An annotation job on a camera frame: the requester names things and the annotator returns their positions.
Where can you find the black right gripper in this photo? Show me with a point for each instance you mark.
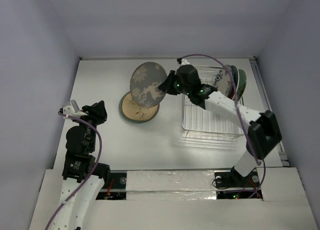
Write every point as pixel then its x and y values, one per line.
pixel 172 80

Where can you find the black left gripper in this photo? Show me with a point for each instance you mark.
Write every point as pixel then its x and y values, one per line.
pixel 96 110

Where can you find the grey reindeer pattern plate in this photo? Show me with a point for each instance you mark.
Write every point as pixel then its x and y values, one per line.
pixel 145 82

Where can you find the beige leaf pattern plate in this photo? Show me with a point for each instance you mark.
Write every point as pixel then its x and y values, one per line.
pixel 142 113

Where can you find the blue floral white plate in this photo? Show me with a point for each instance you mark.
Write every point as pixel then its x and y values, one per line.
pixel 223 82

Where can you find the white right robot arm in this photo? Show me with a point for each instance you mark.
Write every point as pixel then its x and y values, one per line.
pixel 260 129

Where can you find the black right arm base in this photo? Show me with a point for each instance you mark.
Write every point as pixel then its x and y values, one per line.
pixel 225 179

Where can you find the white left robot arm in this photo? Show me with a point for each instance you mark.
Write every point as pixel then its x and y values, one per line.
pixel 83 175

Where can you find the plain teal plate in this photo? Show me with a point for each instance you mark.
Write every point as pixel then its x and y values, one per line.
pixel 125 117

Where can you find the red and teal plate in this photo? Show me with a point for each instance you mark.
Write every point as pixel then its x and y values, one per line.
pixel 235 73

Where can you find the green rimmed plate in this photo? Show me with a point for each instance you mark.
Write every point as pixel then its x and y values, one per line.
pixel 242 83

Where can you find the foil covered front block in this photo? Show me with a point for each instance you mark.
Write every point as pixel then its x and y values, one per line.
pixel 170 185

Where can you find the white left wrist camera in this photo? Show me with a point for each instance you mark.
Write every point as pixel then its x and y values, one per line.
pixel 71 108

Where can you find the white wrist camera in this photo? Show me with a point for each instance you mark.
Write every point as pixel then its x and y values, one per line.
pixel 183 62
pixel 71 108

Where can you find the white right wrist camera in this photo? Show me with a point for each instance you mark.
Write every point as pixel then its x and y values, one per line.
pixel 183 62

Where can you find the wire dish rack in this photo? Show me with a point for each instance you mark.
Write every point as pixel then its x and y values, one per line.
pixel 198 123

